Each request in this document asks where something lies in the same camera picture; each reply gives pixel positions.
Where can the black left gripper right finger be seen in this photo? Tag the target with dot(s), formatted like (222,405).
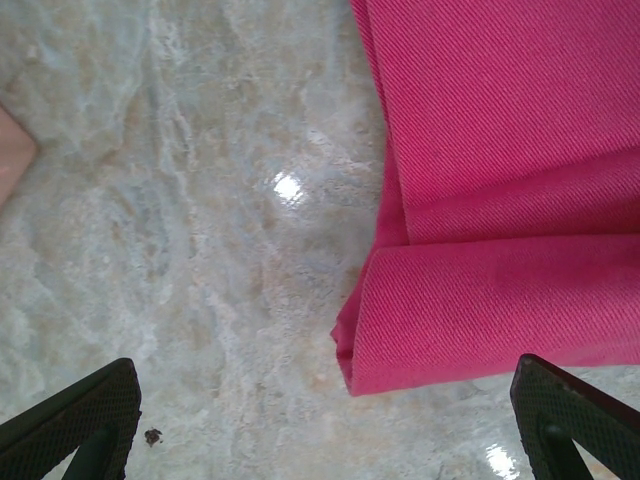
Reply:
(575,425)

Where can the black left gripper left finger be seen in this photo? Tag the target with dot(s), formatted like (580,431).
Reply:
(55,430)

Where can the red long pants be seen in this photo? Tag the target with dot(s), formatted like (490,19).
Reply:
(500,150)

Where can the small brown crumb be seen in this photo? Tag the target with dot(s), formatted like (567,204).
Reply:
(152,436)

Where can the pink plastic basket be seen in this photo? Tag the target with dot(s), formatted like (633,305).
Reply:
(12,150)

